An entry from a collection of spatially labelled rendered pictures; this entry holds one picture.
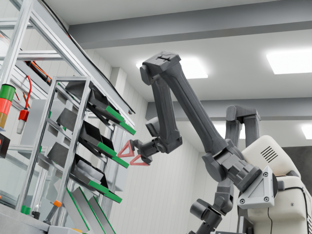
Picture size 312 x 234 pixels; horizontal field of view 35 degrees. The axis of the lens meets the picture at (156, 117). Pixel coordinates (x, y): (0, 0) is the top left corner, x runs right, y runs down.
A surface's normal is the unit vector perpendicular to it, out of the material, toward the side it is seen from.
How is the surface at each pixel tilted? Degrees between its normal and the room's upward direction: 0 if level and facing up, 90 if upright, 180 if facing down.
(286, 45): 180
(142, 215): 90
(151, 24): 90
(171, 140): 125
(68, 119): 90
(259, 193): 90
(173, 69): 101
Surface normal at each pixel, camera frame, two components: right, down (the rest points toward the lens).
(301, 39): -0.18, 0.91
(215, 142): 0.34, -0.11
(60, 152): -0.47, -0.40
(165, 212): 0.89, -0.01
